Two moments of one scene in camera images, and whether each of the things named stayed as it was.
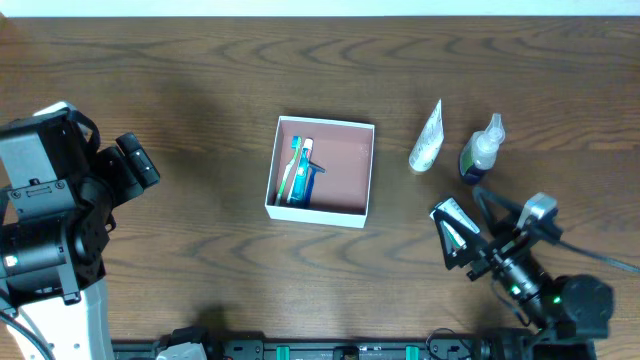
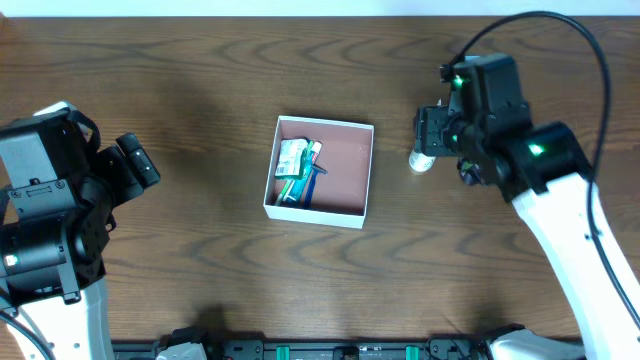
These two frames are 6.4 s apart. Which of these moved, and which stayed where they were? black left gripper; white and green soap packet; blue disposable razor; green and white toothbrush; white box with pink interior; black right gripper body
Moved: black right gripper body; green and white toothbrush; white and green soap packet
Stayed: black left gripper; white box with pink interior; blue disposable razor
